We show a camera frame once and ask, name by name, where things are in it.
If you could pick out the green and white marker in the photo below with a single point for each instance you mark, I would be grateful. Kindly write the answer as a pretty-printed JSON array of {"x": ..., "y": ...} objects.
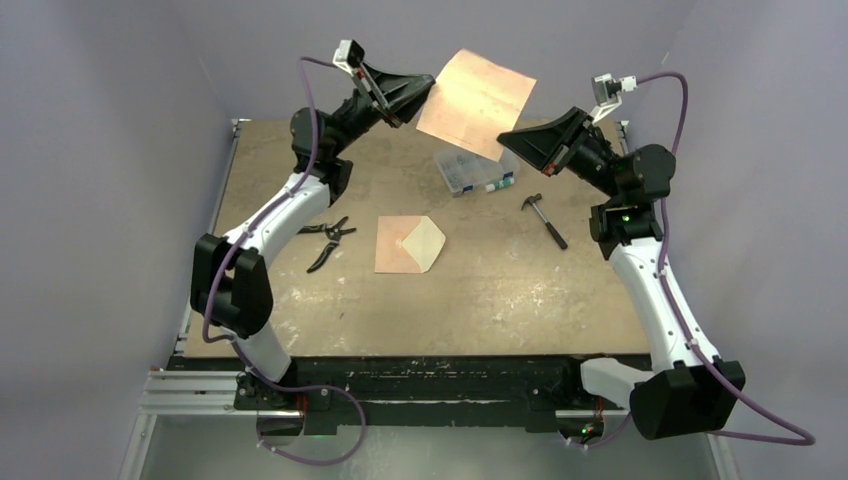
[{"x": 506, "y": 182}]

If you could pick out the small black hammer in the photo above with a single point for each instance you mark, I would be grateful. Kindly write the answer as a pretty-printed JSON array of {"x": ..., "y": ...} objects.
[{"x": 532, "y": 201}]

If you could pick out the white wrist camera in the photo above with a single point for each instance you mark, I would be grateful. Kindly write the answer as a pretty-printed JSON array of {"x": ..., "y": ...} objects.
[
  {"x": 607, "y": 92},
  {"x": 348, "y": 57}
]

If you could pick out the black pruning shears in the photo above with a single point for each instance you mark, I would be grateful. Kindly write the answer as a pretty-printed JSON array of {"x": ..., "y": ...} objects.
[{"x": 333, "y": 232}]

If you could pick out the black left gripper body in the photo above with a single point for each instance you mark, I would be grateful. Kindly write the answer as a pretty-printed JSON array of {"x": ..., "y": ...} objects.
[{"x": 370, "y": 93}]

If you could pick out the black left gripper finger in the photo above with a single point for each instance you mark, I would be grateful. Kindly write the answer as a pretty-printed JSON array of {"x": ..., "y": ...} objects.
[
  {"x": 403, "y": 114},
  {"x": 400, "y": 89}
]

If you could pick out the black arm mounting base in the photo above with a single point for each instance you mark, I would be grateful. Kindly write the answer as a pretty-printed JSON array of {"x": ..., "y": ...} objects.
[{"x": 538, "y": 393}]

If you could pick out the clear plastic organizer box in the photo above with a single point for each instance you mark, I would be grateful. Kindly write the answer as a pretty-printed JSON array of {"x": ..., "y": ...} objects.
[{"x": 465, "y": 171}]

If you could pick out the aluminium extrusion frame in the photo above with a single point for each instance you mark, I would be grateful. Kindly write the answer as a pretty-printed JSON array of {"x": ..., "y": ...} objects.
[{"x": 169, "y": 396}]

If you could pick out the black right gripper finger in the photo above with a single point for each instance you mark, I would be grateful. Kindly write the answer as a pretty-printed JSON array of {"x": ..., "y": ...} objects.
[
  {"x": 549, "y": 164},
  {"x": 544, "y": 139}
]

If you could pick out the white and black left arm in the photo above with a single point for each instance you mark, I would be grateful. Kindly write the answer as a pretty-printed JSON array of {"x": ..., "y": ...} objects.
[{"x": 230, "y": 284}]

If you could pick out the pink and cream envelope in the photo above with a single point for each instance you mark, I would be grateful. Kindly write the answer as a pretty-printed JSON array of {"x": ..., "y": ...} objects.
[{"x": 407, "y": 244}]

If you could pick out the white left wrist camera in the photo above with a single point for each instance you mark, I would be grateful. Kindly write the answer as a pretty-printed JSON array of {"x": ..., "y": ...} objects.
[{"x": 348, "y": 57}]

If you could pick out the pink lined letter paper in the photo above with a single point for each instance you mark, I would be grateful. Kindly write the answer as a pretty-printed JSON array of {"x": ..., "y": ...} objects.
[{"x": 473, "y": 101}]

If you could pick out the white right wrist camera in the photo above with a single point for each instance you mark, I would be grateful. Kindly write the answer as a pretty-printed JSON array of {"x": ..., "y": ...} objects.
[{"x": 607, "y": 92}]

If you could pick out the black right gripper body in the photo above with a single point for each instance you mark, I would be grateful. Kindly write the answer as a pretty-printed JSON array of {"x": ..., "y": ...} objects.
[{"x": 577, "y": 146}]

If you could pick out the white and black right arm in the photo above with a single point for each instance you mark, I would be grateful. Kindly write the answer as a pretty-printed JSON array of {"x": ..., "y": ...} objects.
[{"x": 689, "y": 387}]

